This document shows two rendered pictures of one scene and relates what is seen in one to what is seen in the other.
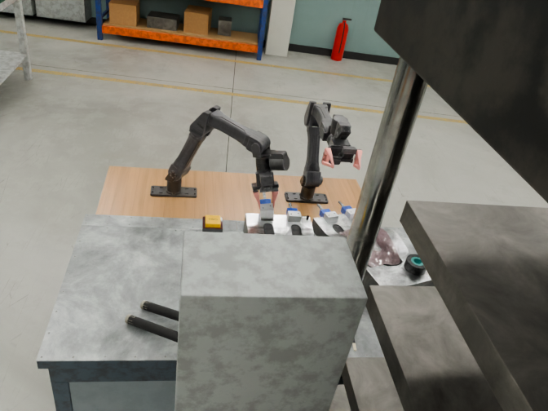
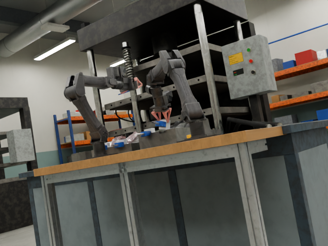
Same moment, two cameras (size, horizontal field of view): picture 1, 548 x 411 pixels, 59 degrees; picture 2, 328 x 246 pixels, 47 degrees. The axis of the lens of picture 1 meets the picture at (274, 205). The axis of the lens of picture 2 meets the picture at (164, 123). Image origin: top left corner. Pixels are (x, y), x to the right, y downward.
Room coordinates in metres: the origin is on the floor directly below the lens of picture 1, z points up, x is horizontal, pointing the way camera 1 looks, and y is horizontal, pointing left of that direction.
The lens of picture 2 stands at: (2.95, 1.56, 0.77)
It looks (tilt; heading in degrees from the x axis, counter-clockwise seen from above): 4 degrees up; 228
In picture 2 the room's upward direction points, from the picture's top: 10 degrees counter-clockwise
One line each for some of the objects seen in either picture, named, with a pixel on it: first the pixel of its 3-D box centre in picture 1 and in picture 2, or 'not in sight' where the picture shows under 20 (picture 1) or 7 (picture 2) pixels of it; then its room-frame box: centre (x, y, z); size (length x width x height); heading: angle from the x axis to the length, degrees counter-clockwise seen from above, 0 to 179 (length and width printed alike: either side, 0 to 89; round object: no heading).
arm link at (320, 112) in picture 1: (322, 125); (91, 87); (1.89, -0.14, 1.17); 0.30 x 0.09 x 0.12; 13
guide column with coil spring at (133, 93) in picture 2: not in sight; (137, 117); (0.99, -0.94, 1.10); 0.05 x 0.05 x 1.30
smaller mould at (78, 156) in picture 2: not in sight; (89, 156); (1.55, -0.86, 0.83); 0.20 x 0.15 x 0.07; 12
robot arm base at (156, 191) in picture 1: (174, 184); (197, 131); (1.76, 0.44, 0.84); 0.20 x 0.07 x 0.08; 103
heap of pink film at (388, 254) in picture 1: (372, 241); (128, 138); (1.52, -0.40, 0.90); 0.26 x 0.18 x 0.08; 29
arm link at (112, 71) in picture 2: (336, 129); (110, 77); (1.73, -0.19, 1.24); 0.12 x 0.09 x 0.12; 13
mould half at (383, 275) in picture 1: (371, 250); (128, 145); (1.52, -0.41, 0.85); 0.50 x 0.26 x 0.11; 29
